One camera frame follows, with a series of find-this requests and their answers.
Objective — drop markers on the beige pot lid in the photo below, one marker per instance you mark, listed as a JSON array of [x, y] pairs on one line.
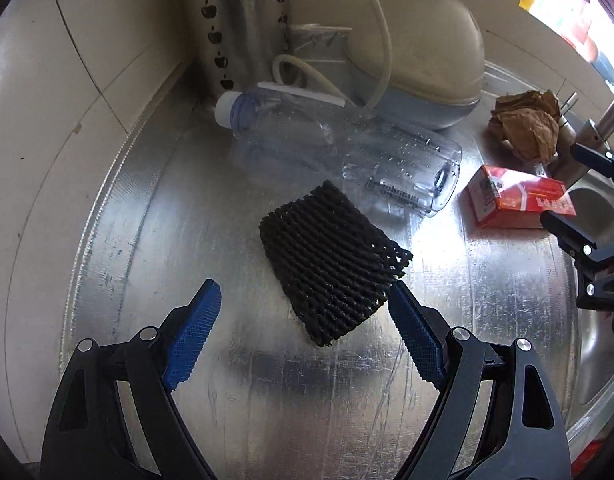
[[427, 45]]

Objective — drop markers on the perforated steel utensil holder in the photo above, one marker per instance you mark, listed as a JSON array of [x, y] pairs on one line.
[[227, 35]]

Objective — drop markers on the clear plastic bottle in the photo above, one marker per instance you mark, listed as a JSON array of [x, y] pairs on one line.
[[312, 145]]

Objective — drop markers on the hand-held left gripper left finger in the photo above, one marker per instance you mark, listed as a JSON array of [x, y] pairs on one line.
[[192, 340]]

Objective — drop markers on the pale blue pot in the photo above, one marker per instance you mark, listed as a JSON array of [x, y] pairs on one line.
[[422, 110]]

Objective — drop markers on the crumpled brown paper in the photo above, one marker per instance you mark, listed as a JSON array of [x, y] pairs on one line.
[[529, 125]]

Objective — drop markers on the stainless steel sink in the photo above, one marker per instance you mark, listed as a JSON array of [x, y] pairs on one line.
[[604, 355]]

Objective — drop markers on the red cardboard box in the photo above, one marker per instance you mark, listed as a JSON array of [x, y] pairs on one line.
[[522, 200]]

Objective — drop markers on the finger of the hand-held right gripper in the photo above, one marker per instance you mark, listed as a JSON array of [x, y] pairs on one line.
[[607, 162], [602, 270]]

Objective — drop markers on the steel faucet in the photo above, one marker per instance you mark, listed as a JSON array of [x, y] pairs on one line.
[[612, 120]]

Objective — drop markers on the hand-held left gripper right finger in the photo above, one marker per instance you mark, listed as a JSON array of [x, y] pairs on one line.
[[417, 335]]

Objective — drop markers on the black foam net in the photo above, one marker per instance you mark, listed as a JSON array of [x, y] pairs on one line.
[[327, 260]]

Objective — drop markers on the red plastic bag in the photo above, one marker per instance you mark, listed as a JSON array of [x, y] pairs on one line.
[[587, 460]]

